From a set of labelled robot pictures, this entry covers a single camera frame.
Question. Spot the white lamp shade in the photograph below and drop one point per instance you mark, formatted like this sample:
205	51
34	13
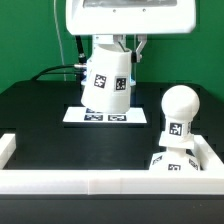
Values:
107	87

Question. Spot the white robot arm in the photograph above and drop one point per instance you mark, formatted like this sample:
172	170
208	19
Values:
106	40

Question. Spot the white marker sheet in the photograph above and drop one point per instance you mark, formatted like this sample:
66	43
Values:
84	115

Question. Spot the white U-shaped fence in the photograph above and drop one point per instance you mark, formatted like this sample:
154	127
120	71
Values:
210	180

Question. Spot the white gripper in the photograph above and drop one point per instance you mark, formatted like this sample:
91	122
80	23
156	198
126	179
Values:
118	17

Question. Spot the white lamp base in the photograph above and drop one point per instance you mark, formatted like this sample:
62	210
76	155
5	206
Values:
175	156

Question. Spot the white lamp bulb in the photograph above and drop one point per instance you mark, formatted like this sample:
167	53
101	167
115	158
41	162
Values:
180	105

